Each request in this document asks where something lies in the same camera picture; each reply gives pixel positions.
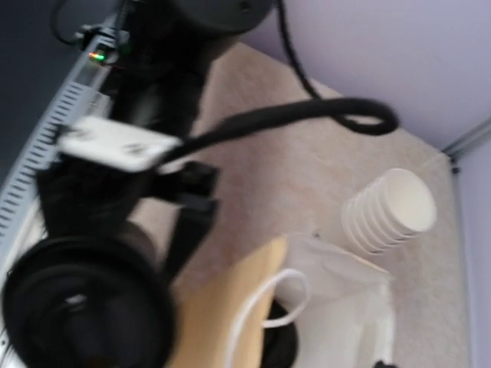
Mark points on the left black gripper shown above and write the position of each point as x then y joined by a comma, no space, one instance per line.
80,199

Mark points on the black cup lid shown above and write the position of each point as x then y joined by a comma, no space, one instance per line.
86,302
280,347

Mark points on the brown paper bag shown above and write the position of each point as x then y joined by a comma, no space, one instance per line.
340,304

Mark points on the stack of white paper cups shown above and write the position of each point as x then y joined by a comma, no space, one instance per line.
392,210

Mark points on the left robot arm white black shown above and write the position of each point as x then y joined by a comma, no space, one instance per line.
158,83

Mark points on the aluminium front frame rail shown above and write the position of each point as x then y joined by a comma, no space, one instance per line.
76,96

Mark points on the left aluminium corner post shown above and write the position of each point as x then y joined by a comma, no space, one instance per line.
467,143

